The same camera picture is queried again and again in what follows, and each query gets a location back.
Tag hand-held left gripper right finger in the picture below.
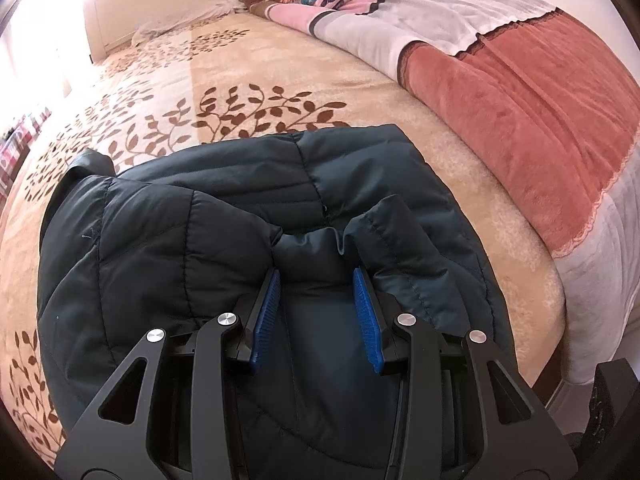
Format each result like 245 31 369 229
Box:
352 266 581 480

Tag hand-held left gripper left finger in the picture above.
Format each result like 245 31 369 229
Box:
54 267 282 480

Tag dark blue puffer jacket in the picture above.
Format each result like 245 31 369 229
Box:
36 122 518 480

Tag beige leaf print bed blanket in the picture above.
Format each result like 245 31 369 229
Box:
0 10 567 467

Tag pink and red striped blanket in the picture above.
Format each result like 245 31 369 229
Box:
240 0 640 386

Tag red plaid cloth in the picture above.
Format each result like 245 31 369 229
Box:
0 106 52 198

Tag white gauzy cloth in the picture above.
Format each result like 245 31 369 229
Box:
132 0 248 46

